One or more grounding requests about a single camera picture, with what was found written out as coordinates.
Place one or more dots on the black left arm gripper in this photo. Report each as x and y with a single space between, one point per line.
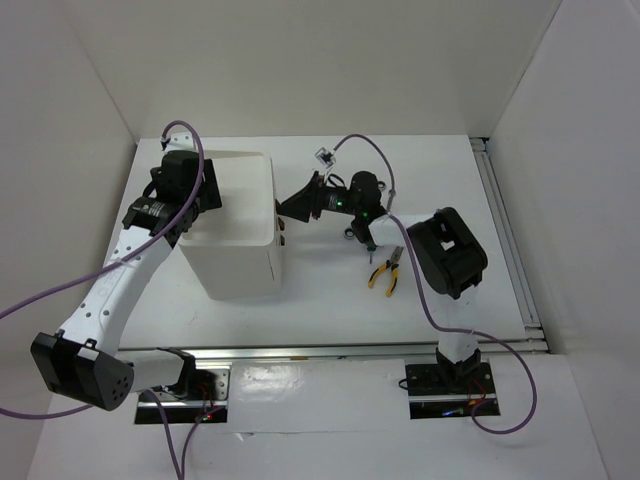
212 196

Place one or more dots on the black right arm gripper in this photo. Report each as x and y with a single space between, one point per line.
309 199

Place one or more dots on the white top drawer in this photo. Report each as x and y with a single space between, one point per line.
279 219

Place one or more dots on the white drawer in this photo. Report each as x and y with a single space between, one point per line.
279 219
280 240

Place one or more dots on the green stubby screwdriver orange cap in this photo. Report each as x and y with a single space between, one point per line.
371 248

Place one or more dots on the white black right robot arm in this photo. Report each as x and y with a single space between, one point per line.
447 260

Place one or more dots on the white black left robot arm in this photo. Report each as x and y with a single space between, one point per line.
82 360

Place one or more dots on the white middle drawer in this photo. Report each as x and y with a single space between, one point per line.
280 240

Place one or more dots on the large silver ratchet wrench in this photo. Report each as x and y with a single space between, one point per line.
348 231

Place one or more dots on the white drawer cabinet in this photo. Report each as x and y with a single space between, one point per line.
232 249

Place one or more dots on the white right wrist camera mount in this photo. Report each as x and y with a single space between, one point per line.
326 157

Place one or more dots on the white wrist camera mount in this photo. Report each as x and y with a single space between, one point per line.
181 140
326 157

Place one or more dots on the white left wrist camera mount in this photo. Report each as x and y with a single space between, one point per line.
181 140

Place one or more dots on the aluminium front rail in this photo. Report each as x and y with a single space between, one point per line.
311 352

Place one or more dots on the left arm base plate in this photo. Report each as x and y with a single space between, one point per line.
206 393

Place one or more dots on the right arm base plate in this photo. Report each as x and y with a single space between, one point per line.
430 397

